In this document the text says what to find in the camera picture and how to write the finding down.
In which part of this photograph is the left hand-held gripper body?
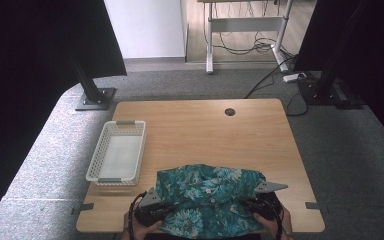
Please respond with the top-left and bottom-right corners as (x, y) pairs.
(133, 186), (168, 228)

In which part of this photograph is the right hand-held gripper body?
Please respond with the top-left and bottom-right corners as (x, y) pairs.
(248, 180), (290, 222)

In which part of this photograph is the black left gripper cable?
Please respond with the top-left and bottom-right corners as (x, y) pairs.
(127, 190), (148, 240)

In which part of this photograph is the black metal stand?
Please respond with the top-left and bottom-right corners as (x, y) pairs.
(298, 0), (367, 111)
(69, 56), (118, 112)

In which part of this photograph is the black curtain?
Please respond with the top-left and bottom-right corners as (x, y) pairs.
(294, 0), (384, 153)
(0, 0), (128, 231)

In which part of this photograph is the white power strip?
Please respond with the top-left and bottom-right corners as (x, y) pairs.
(282, 72), (308, 84)

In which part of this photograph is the tangle of black cables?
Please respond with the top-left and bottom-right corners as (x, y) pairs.
(202, 0), (296, 56)

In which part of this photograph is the white desk frame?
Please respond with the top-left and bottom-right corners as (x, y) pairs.
(197, 0), (295, 75)

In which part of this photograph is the person's left hand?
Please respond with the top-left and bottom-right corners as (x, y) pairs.
(122, 213), (164, 240)

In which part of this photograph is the person's right hand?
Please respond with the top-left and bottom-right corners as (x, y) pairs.
(252, 204), (294, 240)

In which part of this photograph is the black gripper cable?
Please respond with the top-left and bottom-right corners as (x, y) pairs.
(263, 199), (285, 240)
(127, 190), (148, 240)

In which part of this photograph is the teal floral shirt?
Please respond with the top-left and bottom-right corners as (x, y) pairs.
(155, 163), (268, 240)

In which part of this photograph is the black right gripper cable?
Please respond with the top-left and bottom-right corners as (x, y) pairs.
(263, 199), (285, 240)

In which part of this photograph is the white plastic basket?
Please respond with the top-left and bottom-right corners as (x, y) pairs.
(85, 120), (147, 187)

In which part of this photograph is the black floor cable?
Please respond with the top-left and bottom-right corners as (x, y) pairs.
(243, 54), (310, 118)

